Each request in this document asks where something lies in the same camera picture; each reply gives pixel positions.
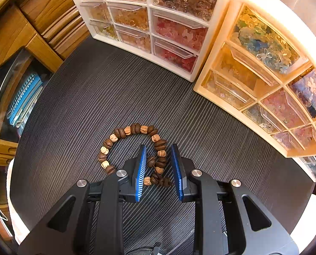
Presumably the yellow nine-drawer bead organizer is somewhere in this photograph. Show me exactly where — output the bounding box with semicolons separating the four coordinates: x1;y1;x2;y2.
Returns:
194;0;316;157

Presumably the blue spiral notebooks stack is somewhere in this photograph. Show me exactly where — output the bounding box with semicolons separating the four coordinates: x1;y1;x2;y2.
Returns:
6;72;43;128

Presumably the white nine-drawer bead organizer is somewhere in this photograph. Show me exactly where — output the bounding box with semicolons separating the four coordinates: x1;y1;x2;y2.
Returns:
73;0;229;82

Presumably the clear small drawer organizer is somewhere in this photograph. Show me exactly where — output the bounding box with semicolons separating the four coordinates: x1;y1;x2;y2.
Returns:
293;156;316;183

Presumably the wooden drawer cabinet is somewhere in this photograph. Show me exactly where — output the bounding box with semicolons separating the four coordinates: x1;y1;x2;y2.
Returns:
0;0;89;166

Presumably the two-tone wooden bead bracelet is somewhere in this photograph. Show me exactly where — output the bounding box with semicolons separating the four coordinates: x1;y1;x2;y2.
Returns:
97;123;172;188

